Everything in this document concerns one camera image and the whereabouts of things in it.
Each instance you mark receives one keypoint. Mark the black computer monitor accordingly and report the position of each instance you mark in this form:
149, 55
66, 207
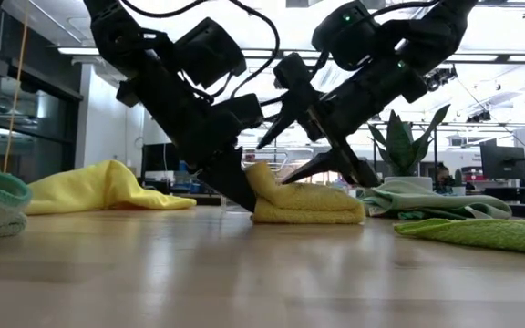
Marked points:
501, 161
160, 157

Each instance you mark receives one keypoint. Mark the yellow microfiber towel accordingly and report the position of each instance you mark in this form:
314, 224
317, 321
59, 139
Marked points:
308, 200
103, 187

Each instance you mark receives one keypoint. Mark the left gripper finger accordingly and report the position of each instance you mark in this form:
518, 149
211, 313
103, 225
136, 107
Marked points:
230, 182

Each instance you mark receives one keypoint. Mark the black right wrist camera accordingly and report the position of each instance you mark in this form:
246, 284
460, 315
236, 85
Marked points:
344, 36

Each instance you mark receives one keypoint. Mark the snake plant in white pot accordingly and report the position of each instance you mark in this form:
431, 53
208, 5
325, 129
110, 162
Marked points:
401, 146

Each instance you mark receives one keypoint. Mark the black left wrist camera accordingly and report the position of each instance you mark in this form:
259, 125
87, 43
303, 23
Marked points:
208, 50

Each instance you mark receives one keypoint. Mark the lime green microfiber towel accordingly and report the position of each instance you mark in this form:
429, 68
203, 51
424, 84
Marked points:
481, 234

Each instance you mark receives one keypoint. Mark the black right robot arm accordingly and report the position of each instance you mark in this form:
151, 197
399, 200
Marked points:
435, 32

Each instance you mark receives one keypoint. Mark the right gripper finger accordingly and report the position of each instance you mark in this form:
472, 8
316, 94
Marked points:
335, 166
290, 118

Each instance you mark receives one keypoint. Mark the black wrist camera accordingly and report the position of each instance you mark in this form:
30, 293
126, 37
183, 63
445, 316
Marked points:
208, 50
344, 36

